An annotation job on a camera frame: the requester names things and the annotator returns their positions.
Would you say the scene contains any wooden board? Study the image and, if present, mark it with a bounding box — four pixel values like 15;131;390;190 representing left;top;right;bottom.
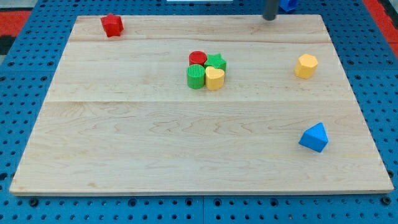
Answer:
9;14;394;196

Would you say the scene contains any yellow hexagon block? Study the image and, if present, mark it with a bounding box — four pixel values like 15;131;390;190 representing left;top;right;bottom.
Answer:
294;54;318;79

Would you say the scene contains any red star block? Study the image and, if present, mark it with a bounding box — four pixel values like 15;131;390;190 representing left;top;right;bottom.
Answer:
100;13;124;37

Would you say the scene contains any blue triangle block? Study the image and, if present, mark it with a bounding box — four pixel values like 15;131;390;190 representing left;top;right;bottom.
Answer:
298;123;328;152

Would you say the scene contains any yellow heart block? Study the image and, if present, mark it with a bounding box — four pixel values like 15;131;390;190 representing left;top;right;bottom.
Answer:
205;66;225;90

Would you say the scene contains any blue cube block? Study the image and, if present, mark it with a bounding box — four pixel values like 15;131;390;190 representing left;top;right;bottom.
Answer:
279;0;299;12

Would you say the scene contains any green star block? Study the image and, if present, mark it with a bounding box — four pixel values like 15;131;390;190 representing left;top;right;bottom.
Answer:
204;54;227;72

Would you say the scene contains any red cylinder block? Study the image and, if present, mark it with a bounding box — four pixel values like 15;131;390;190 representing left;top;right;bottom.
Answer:
188;50;207;65

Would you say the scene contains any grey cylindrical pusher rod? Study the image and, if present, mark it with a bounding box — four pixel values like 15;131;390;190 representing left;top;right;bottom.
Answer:
262;0;278;21

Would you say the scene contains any green cylinder block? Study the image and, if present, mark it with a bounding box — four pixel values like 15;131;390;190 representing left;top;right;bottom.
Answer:
187;64;205;89

